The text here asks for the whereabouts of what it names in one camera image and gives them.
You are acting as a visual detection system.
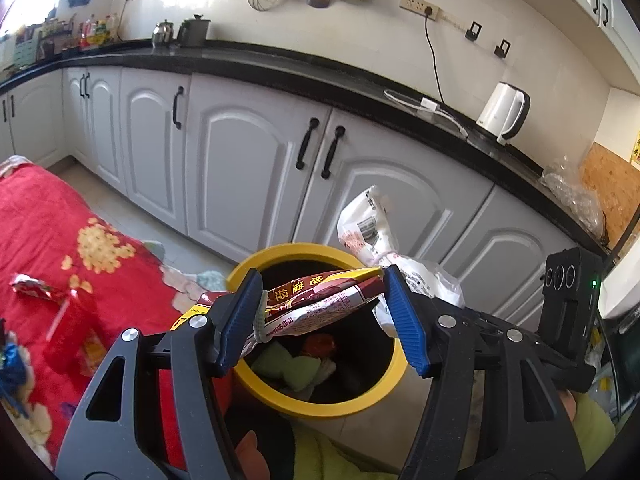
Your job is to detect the white base cabinets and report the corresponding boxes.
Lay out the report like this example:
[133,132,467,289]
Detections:
[0,65,596,331]

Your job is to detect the pale green pouch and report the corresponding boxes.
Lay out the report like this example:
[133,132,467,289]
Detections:
[252,345,326,392]

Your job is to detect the steel teapot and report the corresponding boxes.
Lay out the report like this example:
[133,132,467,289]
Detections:
[151,19,175,47]

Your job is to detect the wall socket strip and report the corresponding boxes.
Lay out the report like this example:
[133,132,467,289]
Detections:
[400,0,441,21]

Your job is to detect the red plastic bag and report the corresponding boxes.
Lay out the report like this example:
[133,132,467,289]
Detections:
[302,334,337,358]

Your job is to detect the white electric kettle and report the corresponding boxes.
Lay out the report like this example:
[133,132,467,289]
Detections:
[475,81,531,143]

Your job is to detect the group of condiment bottles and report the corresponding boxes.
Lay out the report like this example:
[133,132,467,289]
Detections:
[75,12,123,51]

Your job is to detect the red foil packet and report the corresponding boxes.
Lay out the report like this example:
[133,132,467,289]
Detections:
[42,290,96,373]

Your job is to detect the white wall cabinet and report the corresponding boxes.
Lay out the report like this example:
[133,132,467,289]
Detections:
[525,0,640,76]

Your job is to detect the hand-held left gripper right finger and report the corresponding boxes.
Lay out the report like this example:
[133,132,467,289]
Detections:
[382,265,587,480]

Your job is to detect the yellow rimmed trash bin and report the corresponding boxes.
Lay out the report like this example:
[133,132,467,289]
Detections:
[226,244,410,420]

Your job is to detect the clear plastic bags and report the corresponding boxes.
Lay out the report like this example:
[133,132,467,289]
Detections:
[542,155,606,238]

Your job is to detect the black power cable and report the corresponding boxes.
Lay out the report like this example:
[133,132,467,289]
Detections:
[424,10,446,106]

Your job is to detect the person's green clothing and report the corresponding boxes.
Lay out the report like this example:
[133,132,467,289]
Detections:
[292,392,617,480]

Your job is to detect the black countertop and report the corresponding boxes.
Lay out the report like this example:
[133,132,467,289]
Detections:
[0,39,608,256]

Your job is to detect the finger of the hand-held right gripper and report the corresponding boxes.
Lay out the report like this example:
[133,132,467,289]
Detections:
[467,310,541,348]

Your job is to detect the maroon and white snack bag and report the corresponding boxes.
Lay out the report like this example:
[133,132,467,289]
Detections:
[172,267,386,347]

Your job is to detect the red floral blanket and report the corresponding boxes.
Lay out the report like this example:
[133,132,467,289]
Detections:
[0,155,236,471]

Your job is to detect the person's dark pants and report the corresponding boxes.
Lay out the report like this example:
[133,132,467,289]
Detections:
[222,400,301,480]

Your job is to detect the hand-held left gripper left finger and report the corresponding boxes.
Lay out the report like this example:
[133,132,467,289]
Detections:
[54,269,263,480]

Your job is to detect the dish rack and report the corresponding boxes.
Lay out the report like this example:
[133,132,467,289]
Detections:
[12,20,43,66]

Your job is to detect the dark lidded pot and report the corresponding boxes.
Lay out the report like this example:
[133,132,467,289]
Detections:
[177,14,211,48]

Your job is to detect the blue wrapper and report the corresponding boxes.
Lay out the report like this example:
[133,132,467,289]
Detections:
[0,320,31,418]

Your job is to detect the cork board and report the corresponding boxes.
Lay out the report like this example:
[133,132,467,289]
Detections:
[580,142,640,241]

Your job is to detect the white plastic bag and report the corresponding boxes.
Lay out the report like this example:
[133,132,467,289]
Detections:
[336,185,466,336]

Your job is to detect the white charger with cable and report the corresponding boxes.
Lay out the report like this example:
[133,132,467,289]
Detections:
[384,89,471,138]

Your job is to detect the silver red candy wrapper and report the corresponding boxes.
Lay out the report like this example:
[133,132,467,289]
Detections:
[10,274,66,303]

